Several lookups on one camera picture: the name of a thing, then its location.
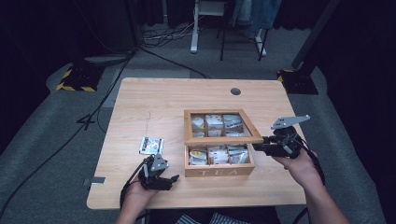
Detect hand-held gripper cable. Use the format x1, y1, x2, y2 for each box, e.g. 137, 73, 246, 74
293, 138, 327, 224
119, 157, 149, 210

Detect wooden box lid with window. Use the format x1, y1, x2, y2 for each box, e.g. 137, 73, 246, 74
183, 108, 265, 147

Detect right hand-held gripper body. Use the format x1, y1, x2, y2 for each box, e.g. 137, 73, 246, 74
270, 114, 312, 160

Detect grey tape strip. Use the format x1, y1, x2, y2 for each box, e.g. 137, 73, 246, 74
82, 175, 106, 187

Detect single white red tea sachet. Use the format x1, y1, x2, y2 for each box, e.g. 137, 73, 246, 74
138, 136, 165, 156

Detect left hand-held gripper cable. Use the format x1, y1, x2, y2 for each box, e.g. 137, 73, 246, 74
119, 157, 149, 210

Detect person's left hand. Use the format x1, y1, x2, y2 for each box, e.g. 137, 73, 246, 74
121, 179, 159, 214

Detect right hand-held gripper cable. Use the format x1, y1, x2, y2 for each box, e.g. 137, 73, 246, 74
293, 138, 327, 224

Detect slanted black stand pole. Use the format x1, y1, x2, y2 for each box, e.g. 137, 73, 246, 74
290, 0, 342, 71

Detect bundle of floor cables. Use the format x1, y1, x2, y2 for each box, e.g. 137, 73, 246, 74
139, 17, 204, 49

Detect wooden compartment box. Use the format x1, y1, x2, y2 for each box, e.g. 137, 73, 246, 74
183, 143, 257, 178

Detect hanging blue jeans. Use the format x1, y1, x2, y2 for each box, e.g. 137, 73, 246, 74
231, 0, 283, 39

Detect black metal stool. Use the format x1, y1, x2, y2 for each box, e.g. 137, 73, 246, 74
216, 25, 270, 63

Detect black yellow striped stand base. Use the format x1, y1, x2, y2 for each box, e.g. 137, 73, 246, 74
276, 68, 319, 95
55, 63, 106, 93

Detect person's striped clothing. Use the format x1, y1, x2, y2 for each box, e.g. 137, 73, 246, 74
175, 212, 250, 224

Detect person's right hand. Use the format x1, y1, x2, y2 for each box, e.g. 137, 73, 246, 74
272, 148, 324, 189

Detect group of tea bag packets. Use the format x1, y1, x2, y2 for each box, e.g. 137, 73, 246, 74
189, 113, 250, 166

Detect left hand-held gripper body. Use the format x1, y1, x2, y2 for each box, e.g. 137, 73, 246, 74
137, 153, 171, 191

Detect grey flat stand foot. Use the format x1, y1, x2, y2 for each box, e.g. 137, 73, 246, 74
83, 54, 131, 65

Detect white desk leg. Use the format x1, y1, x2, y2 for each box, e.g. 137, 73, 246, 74
190, 0, 230, 55

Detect long black floor cable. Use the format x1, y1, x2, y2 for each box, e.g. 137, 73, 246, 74
0, 50, 136, 218

